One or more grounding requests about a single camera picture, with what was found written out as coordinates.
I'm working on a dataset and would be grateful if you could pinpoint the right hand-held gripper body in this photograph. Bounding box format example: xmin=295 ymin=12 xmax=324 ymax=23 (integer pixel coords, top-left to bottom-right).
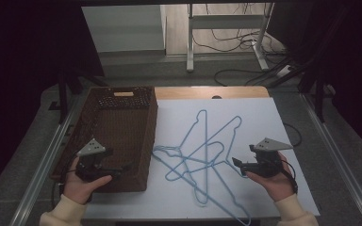
xmin=244 ymin=137 xmax=294 ymax=179

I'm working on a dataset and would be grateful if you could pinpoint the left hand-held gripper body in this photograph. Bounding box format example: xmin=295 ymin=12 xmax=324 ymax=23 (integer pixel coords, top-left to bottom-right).
xmin=74 ymin=137 xmax=124 ymax=183

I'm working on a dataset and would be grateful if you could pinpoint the brown wicker basket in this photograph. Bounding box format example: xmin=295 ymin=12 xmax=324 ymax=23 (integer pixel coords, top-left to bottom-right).
xmin=50 ymin=86 xmax=158 ymax=193

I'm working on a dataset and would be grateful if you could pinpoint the blue wire hanger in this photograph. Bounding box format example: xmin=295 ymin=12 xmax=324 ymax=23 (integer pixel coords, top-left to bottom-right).
xmin=152 ymin=145 xmax=253 ymax=226
xmin=164 ymin=115 xmax=249 ymax=183
xmin=152 ymin=109 xmax=209 ymax=205

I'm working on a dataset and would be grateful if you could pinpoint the person's right hand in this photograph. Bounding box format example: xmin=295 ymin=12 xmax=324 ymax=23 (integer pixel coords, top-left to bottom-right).
xmin=244 ymin=152 xmax=293 ymax=202

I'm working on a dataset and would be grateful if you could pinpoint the person's left hand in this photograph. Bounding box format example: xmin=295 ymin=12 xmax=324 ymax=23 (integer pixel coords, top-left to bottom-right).
xmin=62 ymin=155 xmax=113 ymax=205

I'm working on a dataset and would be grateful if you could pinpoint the white table mat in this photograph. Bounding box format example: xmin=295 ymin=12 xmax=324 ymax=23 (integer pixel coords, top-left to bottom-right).
xmin=84 ymin=97 xmax=321 ymax=219

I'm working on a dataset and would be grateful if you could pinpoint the black stand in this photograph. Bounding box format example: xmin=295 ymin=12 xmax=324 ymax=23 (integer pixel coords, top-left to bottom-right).
xmin=47 ymin=67 xmax=109 ymax=124
xmin=297 ymin=56 xmax=338 ymax=124

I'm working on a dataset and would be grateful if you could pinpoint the white power strip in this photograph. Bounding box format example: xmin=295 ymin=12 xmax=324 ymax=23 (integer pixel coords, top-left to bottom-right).
xmin=275 ymin=63 xmax=294 ymax=79

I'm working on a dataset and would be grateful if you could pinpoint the white cabinet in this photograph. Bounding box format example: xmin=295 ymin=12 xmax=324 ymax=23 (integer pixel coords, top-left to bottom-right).
xmin=81 ymin=4 xmax=168 ymax=58

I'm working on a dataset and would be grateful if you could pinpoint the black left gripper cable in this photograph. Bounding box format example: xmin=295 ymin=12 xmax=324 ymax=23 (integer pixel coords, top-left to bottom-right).
xmin=50 ymin=152 xmax=82 ymax=209

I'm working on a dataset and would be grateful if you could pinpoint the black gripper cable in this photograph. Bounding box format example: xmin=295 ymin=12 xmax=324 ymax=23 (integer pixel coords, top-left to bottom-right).
xmin=50 ymin=152 xmax=82 ymax=209
xmin=280 ymin=159 xmax=300 ymax=195

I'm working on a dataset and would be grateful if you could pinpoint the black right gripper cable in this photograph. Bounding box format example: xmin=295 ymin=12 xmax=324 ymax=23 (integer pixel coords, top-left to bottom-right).
xmin=280 ymin=159 xmax=300 ymax=195

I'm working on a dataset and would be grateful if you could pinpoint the thin black cable loop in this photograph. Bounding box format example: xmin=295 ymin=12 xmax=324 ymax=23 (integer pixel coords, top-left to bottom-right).
xmin=283 ymin=121 xmax=304 ymax=149

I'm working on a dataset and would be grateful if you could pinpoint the metal floor rail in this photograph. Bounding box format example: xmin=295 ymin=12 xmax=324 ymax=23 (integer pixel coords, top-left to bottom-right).
xmin=8 ymin=93 xmax=82 ymax=226
xmin=299 ymin=93 xmax=362 ymax=226

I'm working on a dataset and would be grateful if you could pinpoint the tangle of black floor cables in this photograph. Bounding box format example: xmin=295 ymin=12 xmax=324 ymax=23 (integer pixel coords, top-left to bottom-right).
xmin=190 ymin=3 xmax=288 ymax=88

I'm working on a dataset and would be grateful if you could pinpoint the white desk frame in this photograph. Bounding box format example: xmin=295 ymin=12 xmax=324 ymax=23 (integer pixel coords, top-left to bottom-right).
xmin=186 ymin=3 xmax=275 ymax=73

